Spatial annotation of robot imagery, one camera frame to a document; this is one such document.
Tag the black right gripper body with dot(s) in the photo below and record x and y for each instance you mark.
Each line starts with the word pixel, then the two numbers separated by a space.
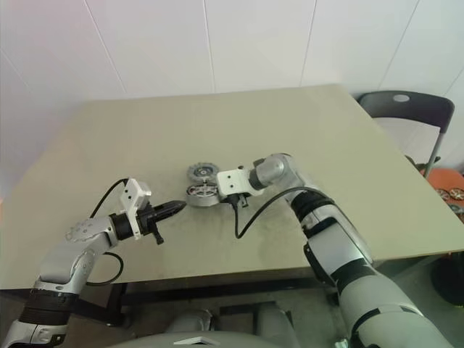
pixel 243 200

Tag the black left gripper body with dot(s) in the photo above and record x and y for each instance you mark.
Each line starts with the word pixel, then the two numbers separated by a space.
pixel 146 221

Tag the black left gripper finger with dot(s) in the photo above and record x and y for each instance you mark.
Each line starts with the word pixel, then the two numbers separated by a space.
pixel 170 206
pixel 170 213

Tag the round grey motor housing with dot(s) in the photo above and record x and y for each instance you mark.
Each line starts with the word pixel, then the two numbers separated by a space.
pixel 199 202

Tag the silver spoked rotor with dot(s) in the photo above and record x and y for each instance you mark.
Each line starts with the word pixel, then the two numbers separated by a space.
pixel 203 190

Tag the round grey ribbed lid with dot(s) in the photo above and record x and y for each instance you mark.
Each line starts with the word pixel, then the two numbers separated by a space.
pixel 194 170

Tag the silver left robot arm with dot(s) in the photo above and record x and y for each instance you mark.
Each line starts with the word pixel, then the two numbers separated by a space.
pixel 65 261

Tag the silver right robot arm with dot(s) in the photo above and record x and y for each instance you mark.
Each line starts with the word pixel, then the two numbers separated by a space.
pixel 348 253

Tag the grey rounded shape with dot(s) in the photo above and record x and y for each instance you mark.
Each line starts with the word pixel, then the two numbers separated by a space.
pixel 275 322
pixel 192 320

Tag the grey robot torso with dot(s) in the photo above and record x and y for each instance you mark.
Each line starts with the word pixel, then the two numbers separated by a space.
pixel 152 340

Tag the black folding chair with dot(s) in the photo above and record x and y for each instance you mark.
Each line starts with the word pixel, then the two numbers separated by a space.
pixel 409 108

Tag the orange tray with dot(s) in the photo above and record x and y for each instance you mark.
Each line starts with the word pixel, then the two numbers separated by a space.
pixel 446 177

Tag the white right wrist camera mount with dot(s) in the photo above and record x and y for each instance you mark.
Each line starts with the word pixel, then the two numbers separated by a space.
pixel 232 181

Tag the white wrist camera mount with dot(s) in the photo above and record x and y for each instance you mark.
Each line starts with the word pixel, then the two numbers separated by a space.
pixel 232 181
pixel 132 190

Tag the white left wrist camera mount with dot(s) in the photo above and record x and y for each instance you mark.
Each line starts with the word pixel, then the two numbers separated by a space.
pixel 132 190

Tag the black table frame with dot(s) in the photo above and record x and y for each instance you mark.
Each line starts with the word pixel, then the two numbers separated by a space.
pixel 217 291

